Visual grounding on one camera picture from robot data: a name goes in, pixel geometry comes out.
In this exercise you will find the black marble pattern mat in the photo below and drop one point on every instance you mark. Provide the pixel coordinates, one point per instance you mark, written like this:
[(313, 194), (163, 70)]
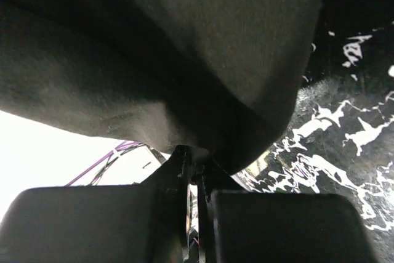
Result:
[(340, 137)]

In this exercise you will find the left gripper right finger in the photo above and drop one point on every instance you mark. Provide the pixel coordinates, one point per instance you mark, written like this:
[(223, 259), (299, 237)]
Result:
[(240, 226)]

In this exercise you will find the black printed t-shirt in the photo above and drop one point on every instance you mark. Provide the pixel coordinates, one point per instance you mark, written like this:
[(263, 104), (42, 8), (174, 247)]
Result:
[(218, 75)]

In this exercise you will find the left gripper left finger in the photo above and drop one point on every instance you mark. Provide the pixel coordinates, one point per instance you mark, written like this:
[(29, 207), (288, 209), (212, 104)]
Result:
[(147, 222)]

